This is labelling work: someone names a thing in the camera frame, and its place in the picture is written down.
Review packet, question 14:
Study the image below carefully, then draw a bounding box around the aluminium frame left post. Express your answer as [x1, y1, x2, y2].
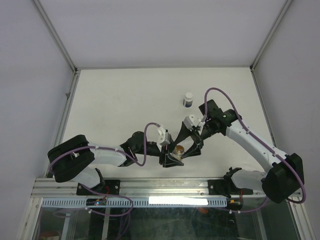
[31, 0, 78, 73]

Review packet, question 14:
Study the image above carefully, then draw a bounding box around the aluminium mounting rail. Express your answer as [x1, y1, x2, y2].
[31, 176, 300, 198]

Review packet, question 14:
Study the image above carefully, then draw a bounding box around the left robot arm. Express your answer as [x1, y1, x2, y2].
[47, 131, 184, 195]

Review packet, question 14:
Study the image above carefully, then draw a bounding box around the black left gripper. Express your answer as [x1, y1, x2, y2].
[134, 139, 184, 167]

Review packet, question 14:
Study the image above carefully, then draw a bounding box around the grey slotted cable duct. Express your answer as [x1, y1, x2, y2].
[42, 196, 227, 209]

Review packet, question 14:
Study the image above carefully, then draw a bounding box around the clear glass pill vial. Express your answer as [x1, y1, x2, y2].
[171, 145, 185, 161]

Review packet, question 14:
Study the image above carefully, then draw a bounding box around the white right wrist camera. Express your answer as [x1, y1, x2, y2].
[182, 114, 205, 131]

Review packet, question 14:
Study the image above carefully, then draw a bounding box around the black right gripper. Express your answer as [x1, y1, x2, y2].
[173, 119, 216, 160]

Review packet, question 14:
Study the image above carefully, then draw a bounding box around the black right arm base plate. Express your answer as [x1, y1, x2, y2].
[207, 179, 253, 198]

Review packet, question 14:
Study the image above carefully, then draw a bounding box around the white pill bottle blue label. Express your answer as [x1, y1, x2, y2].
[183, 92, 193, 108]

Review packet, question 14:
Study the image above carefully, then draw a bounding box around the aluminium frame post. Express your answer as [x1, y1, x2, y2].
[249, 0, 294, 72]
[31, 0, 78, 73]

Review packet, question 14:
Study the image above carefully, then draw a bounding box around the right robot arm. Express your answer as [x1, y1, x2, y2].
[173, 99, 305, 204]

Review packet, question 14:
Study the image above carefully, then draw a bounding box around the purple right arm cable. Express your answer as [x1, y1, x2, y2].
[201, 87, 308, 204]

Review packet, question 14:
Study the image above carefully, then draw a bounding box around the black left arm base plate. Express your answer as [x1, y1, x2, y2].
[76, 178, 121, 196]

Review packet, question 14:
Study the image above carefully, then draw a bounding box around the aluminium frame right post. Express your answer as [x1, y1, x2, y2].
[249, 0, 294, 72]

